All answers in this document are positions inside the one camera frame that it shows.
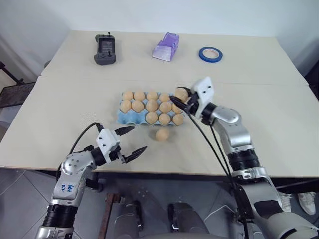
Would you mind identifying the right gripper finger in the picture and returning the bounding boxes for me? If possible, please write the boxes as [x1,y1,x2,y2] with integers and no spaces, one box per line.
[176,86,193,97]
[169,95,190,112]

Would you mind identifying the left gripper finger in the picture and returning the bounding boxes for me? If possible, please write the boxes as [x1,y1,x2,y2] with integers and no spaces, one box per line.
[124,146,148,164]
[115,125,136,137]

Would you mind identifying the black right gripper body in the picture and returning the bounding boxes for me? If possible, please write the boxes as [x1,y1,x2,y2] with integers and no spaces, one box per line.
[183,87,200,116]

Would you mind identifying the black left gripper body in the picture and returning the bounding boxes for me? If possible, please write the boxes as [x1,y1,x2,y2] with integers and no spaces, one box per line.
[107,146,126,165]

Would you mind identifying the blue egg carton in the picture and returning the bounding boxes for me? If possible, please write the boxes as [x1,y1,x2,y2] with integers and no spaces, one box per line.
[116,91,185,127]

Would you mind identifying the black table leg caster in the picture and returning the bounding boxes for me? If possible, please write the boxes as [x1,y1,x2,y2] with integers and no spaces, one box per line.
[86,171,108,193]

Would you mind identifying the blue tape roll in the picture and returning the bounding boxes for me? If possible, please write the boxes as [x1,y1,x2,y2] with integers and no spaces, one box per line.
[198,46,223,63]

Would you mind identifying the purple plastic holder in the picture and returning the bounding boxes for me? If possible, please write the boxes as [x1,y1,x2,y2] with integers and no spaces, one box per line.
[152,31,181,62]

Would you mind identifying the rusty metal bar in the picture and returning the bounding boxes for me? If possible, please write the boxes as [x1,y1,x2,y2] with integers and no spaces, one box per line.
[100,193,121,239]

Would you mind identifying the dark rounded grey shape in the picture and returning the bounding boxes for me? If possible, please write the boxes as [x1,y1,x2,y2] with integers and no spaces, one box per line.
[113,199,144,239]

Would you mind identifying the black handheld remote controller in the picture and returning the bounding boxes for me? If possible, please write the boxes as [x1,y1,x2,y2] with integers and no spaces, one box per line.
[93,31,117,66]

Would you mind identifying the black metal stand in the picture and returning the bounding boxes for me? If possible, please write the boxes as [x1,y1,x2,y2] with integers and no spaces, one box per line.
[0,61,37,109]

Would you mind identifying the white shoe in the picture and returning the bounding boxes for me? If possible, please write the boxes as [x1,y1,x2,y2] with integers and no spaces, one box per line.
[278,191,293,213]
[297,191,317,216]

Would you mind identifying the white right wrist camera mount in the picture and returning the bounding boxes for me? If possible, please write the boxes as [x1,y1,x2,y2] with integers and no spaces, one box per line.
[190,76,215,118]

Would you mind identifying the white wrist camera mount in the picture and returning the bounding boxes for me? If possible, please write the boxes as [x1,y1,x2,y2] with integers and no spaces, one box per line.
[190,76,215,118]
[96,128,121,163]

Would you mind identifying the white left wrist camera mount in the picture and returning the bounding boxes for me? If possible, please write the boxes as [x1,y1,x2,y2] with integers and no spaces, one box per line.
[96,128,121,163]

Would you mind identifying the long black right arm cable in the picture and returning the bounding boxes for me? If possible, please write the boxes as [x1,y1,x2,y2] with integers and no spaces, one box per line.
[187,112,250,239]

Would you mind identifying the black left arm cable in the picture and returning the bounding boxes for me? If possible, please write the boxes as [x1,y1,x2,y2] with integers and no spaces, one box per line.
[69,122,104,154]

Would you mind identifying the short black right arm cable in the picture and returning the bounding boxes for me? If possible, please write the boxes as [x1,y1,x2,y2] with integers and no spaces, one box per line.
[209,123,236,185]

